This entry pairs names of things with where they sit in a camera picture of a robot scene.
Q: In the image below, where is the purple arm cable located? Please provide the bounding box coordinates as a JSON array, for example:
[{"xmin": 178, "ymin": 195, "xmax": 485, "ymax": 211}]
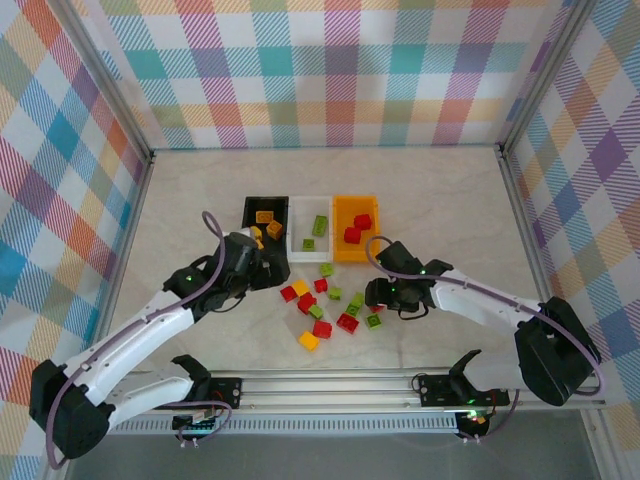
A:
[
  {"xmin": 45, "ymin": 210, "xmax": 234, "ymax": 471},
  {"xmin": 364, "ymin": 234, "xmax": 609, "ymax": 444}
]

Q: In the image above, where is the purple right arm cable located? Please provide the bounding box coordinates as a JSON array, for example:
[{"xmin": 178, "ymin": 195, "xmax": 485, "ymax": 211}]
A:
[{"xmin": 364, "ymin": 234, "xmax": 609, "ymax": 444}]

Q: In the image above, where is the white plastic bin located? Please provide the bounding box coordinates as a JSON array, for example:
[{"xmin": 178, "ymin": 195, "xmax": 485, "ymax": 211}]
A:
[{"xmin": 288, "ymin": 195, "xmax": 335, "ymax": 264}]

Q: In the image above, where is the orange plastic bin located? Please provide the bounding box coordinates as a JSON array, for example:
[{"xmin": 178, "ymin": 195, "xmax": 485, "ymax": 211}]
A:
[{"xmin": 332, "ymin": 195, "xmax": 380, "ymax": 264}]

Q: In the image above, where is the aluminium frame corner post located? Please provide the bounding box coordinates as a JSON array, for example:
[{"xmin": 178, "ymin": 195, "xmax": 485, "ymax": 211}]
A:
[
  {"xmin": 57, "ymin": 0, "xmax": 154, "ymax": 169},
  {"xmin": 497, "ymin": 0, "xmax": 599, "ymax": 151}
]

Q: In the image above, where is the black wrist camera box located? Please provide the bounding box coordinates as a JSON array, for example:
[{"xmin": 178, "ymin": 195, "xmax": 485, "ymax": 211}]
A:
[
  {"xmin": 374, "ymin": 240, "xmax": 422, "ymax": 277},
  {"xmin": 252, "ymin": 249, "xmax": 291, "ymax": 290}
]

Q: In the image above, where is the black plastic bin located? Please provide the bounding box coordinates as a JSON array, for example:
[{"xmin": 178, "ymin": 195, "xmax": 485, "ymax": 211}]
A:
[{"xmin": 240, "ymin": 195, "xmax": 291, "ymax": 264}]

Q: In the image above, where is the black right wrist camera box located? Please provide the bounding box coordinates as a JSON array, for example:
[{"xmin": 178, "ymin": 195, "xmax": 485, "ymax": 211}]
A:
[{"xmin": 374, "ymin": 240, "xmax": 422, "ymax": 277}]

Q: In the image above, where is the perforated metal cable tray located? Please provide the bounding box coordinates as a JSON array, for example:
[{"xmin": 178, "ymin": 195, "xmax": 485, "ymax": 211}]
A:
[{"xmin": 79, "ymin": 417, "xmax": 461, "ymax": 435}]

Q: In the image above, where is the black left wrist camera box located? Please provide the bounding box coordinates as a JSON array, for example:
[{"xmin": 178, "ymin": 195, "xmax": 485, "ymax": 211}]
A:
[{"xmin": 252, "ymin": 249, "xmax": 291, "ymax": 290}]

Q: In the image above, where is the aluminium frame side rail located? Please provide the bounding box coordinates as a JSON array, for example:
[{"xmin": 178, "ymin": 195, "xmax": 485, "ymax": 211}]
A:
[
  {"xmin": 104, "ymin": 149, "xmax": 156, "ymax": 321},
  {"xmin": 497, "ymin": 144, "xmax": 571, "ymax": 369}
]

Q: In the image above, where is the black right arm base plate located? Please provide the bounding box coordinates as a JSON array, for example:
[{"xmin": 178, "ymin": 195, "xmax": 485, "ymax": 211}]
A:
[{"xmin": 417, "ymin": 373, "xmax": 511, "ymax": 407}]

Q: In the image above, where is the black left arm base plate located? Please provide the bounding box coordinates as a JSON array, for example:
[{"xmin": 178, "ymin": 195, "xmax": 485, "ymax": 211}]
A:
[{"xmin": 208, "ymin": 377, "xmax": 244, "ymax": 409}]

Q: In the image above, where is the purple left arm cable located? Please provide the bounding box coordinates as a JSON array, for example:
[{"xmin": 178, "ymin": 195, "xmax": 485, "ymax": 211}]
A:
[{"xmin": 45, "ymin": 210, "xmax": 234, "ymax": 471}]

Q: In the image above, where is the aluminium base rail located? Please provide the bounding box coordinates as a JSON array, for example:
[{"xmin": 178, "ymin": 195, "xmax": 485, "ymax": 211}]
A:
[{"xmin": 112, "ymin": 368, "xmax": 606, "ymax": 419}]

